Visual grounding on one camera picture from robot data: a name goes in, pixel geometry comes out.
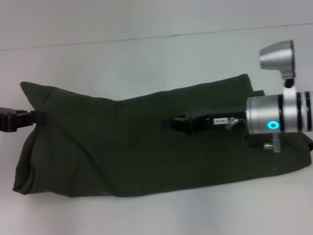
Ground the dark green FREE t-shirt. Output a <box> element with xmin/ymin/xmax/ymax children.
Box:
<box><xmin>12</xmin><ymin>72</ymin><xmax>313</xmax><ymax>198</ymax></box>

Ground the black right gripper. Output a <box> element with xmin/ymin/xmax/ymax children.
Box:
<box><xmin>161</xmin><ymin>107</ymin><xmax>248</xmax><ymax>135</ymax></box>

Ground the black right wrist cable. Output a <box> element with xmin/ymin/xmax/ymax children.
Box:
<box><xmin>226</xmin><ymin>117</ymin><xmax>266</xmax><ymax>149</ymax></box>

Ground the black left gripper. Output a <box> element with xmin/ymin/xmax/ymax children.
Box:
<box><xmin>0</xmin><ymin>107</ymin><xmax>48</xmax><ymax>133</ymax></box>

